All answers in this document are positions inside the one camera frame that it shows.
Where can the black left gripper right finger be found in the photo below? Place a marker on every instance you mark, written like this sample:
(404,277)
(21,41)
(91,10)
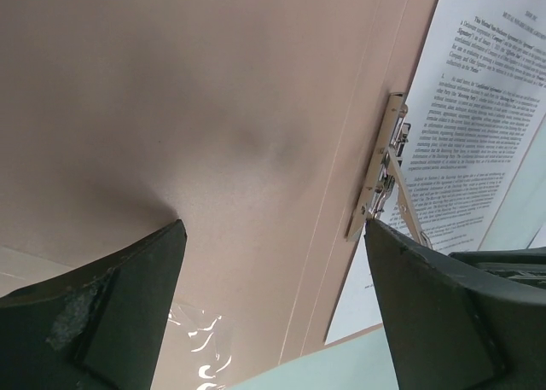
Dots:
(450,325)

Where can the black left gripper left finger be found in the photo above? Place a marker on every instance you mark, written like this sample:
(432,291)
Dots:
(99,326)

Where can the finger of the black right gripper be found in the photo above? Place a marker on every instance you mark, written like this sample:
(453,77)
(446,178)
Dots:
(525,266)

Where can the metal folder clip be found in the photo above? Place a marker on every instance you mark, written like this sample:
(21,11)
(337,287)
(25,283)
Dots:
(384,175)

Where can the printed text paper sheet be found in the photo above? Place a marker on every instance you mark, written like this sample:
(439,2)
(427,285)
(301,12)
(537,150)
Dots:
(474,105)

